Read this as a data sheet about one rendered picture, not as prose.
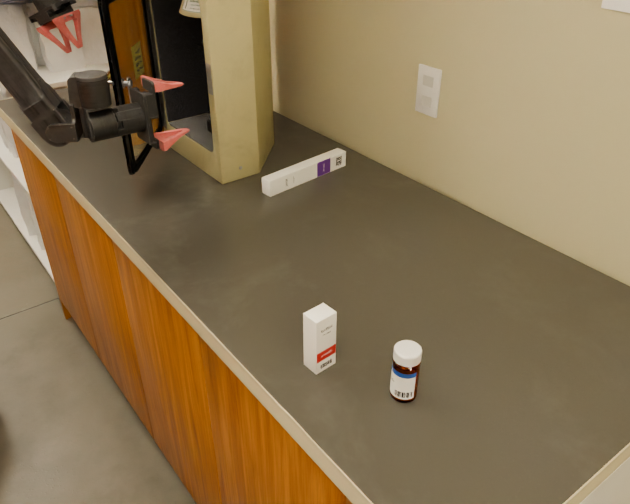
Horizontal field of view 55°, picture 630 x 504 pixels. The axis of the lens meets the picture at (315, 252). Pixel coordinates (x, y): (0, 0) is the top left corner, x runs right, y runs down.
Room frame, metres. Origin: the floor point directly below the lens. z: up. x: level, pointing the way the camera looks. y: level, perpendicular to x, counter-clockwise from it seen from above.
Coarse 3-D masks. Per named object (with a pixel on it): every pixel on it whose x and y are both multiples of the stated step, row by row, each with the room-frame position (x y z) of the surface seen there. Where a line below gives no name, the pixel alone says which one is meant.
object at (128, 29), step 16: (128, 0) 1.47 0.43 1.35; (112, 16) 1.35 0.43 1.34; (128, 16) 1.45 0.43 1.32; (128, 32) 1.44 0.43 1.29; (144, 32) 1.56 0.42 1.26; (128, 48) 1.42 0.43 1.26; (144, 48) 1.54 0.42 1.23; (128, 64) 1.40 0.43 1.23; (144, 64) 1.52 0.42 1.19; (112, 80) 1.29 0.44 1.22; (128, 96) 1.36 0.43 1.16; (144, 144) 1.42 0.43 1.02; (128, 160) 1.29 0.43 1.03
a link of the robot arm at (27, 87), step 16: (0, 32) 1.09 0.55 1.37; (0, 48) 1.07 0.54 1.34; (16, 48) 1.10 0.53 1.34; (0, 64) 1.07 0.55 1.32; (16, 64) 1.07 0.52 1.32; (0, 80) 1.07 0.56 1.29; (16, 80) 1.07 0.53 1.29; (32, 80) 1.08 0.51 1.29; (16, 96) 1.07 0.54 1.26; (32, 96) 1.07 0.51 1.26; (48, 96) 1.08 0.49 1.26; (32, 112) 1.06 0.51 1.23; (48, 112) 1.07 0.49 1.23; (64, 112) 1.11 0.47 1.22; (64, 144) 1.07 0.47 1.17
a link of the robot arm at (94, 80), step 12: (84, 72) 1.12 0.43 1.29; (96, 72) 1.12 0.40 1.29; (72, 84) 1.09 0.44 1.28; (84, 84) 1.08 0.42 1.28; (96, 84) 1.09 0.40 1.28; (108, 84) 1.12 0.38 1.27; (72, 96) 1.09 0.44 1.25; (84, 96) 1.08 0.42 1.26; (96, 96) 1.09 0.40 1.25; (108, 96) 1.10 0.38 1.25; (72, 108) 1.08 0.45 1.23; (84, 108) 1.09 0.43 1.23; (96, 108) 1.08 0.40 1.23; (72, 120) 1.08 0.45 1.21; (48, 132) 1.06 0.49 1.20; (60, 132) 1.06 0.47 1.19; (72, 132) 1.07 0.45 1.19
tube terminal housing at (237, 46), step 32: (224, 0) 1.39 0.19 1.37; (256, 0) 1.48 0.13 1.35; (224, 32) 1.38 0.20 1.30; (256, 32) 1.47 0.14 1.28; (224, 64) 1.38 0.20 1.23; (256, 64) 1.45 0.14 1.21; (224, 96) 1.37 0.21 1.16; (256, 96) 1.43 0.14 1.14; (224, 128) 1.37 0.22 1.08; (256, 128) 1.42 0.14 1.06; (192, 160) 1.48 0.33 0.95; (224, 160) 1.37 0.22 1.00; (256, 160) 1.42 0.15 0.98
